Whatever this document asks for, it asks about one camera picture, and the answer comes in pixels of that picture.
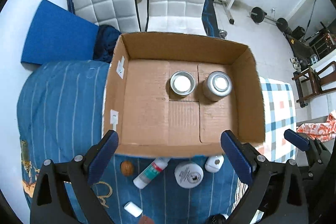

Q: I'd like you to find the black barbell on floor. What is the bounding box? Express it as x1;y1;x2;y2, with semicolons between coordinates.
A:
250;7;288;32

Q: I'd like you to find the blue striped bedspread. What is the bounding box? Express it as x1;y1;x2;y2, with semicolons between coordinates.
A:
17;61;247;223

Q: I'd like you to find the brown walnut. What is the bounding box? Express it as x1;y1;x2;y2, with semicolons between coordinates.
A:
120;160;134;177

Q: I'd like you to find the blue foam mat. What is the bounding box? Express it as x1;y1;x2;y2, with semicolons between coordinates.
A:
21;0;98;65

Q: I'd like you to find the black round object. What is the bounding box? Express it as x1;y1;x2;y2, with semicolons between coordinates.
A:
205;214;228;224

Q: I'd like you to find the white rectangular eraser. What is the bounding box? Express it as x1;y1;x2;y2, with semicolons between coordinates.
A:
123;201;143;218

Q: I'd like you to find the checkered white blue cloth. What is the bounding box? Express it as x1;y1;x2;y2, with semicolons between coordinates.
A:
231;76;297;222

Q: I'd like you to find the orange white patterned cloth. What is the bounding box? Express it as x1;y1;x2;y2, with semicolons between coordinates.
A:
297;110;336;142

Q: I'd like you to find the round white jar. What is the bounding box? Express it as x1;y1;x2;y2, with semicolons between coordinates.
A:
174;161;204;189

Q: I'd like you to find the silver tin can right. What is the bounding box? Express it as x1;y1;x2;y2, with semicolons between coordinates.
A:
202;71;233;102

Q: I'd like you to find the dark wooden chair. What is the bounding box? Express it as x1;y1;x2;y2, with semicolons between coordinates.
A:
292;61;336;108

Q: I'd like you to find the white quilted chair left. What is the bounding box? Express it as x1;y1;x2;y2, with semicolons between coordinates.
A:
72;0;141;33

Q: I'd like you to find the white spray bottle green label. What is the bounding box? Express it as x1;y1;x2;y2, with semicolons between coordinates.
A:
133;157;170;189

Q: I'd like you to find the silver tin can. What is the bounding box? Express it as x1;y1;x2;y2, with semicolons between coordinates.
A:
202;71;233;102
170;71;196;97

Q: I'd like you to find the small white dispenser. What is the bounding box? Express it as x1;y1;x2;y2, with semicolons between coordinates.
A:
205;155;224;173

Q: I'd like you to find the dark blue garment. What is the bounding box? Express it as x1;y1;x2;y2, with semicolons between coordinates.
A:
92;25;121;63

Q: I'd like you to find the brown cardboard box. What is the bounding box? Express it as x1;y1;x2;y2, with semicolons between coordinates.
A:
102;32;265;157

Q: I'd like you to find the silver tin can left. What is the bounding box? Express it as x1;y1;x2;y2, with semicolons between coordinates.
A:
170;71;196;97

